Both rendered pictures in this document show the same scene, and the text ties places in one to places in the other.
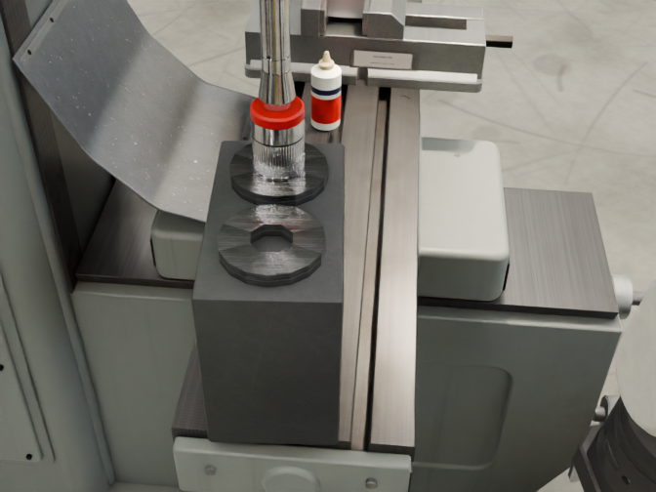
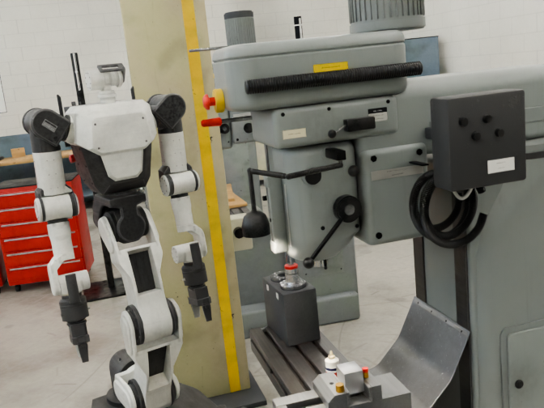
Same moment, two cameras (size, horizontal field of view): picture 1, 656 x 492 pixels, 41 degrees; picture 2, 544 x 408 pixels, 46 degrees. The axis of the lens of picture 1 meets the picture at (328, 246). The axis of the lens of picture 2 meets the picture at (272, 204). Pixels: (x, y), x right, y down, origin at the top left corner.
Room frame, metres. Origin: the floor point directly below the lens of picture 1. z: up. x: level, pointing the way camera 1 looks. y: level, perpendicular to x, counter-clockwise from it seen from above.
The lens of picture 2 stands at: (2.60, -0.66, 1.83)
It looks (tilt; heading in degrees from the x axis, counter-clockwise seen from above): 12 degrees down; 161
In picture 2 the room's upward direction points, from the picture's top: 6 degrees counter-clockwise
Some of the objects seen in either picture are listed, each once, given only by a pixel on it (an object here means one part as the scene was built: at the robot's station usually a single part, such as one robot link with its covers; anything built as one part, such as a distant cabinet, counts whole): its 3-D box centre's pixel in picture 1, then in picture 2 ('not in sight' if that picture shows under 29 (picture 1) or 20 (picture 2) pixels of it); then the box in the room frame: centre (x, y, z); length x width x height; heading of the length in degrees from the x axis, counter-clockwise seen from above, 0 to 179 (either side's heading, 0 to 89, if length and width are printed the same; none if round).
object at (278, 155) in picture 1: (277, 141); (291, 274); (0.65, 0.05, 1.13); 0.05 x 0.05 x 0.06
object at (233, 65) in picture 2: not in sight; (308, 70); (1.03, 0.01, 1.81); 0.47 x 0.26 x 0.16; 86
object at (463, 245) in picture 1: (335, 198); not in sight; (1.03, -0.01, 0.76); 0.50 x 0.35 x 0.12; 86
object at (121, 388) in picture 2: not in sight; (146, 387); (0.29, -0.46, 0.68); 0.21 x 0.20 x 0.13; 12
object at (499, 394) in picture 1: (345, 360); not in sight; (1.03, -0.03, 0.40); 0.80 x 0.30 x 0.60; 86
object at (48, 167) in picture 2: not in sight; (53, 184); (0.40, -0.67, 1.52); 0.13 x 0.12 x 0.22; 100
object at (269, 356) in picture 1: (278, 283); (290, 305); (0.60, 0.05, 1.00); 0.22 x 0.12 x 0.20; 0
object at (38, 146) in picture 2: not in sight; (42, 129); (0.37, -0.67, 1.70); 0.12 x 0.09 x 0.14; 12
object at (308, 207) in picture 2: not in sight; (315, 197); (1.04, 0.00, 1.47); 0.21 x 0.19 x 0.32; 176
